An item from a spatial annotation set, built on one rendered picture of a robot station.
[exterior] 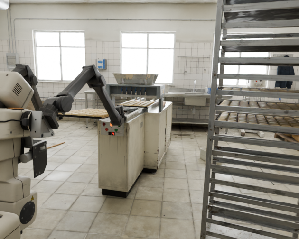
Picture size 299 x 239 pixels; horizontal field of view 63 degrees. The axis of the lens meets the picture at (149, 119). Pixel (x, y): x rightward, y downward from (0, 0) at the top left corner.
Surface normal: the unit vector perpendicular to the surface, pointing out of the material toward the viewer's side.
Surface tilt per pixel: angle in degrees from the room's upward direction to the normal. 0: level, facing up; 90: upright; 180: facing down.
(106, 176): 90
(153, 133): 90
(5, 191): 81
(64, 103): 82
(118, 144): 90
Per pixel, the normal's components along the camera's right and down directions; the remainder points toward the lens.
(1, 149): 0.98, 0.07
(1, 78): -0.15, -0.54
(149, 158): -0.22, 0.18
